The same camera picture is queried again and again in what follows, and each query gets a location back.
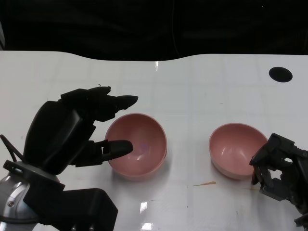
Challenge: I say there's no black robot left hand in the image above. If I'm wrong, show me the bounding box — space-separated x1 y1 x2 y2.
23 85 139 175

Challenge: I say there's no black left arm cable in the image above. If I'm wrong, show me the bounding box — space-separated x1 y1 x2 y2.
0 134 24 162

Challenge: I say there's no black round table grommet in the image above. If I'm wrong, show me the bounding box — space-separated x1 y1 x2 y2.
269 66 293 83

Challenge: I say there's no black backdrop cloth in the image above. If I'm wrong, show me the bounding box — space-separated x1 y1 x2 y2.
0 0 308 62

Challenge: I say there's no thin orange scrap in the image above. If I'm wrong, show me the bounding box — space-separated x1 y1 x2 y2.
193 181 217 187

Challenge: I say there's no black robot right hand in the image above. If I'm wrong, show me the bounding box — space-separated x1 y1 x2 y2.
249 133 308 214

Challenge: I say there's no pink bowl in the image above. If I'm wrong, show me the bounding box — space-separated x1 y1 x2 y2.
105 113 167 176
208 123 269 180
108 150 167 181

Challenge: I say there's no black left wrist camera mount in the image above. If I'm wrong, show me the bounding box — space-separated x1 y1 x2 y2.
23 173 118 231

